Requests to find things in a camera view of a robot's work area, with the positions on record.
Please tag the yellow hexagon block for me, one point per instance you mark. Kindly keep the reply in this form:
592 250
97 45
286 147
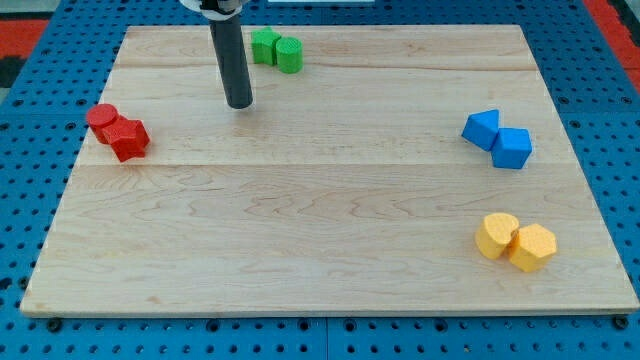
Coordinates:
532 247

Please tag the blue triangle block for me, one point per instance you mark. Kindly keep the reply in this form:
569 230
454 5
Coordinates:
482 128

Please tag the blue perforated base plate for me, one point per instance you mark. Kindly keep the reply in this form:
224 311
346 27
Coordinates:
42 127

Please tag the green star block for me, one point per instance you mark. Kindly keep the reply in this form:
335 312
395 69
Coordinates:
263 45

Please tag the wooden board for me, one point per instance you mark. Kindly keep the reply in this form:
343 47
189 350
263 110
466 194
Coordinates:
345 189

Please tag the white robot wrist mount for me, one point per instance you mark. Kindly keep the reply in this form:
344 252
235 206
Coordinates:
215 10

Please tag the red star block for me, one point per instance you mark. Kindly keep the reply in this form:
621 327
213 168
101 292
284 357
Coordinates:
127 138

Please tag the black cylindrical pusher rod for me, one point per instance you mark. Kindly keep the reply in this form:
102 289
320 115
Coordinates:
230 52

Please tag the yellow heart block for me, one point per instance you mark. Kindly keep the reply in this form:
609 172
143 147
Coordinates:
495 233

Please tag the blue cube block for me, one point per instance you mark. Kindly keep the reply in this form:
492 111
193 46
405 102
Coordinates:
511 148

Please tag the green cylinder block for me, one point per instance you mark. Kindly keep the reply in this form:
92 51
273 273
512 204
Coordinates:
289 55

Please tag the red cylinder block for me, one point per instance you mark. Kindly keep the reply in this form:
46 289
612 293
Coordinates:
99 117

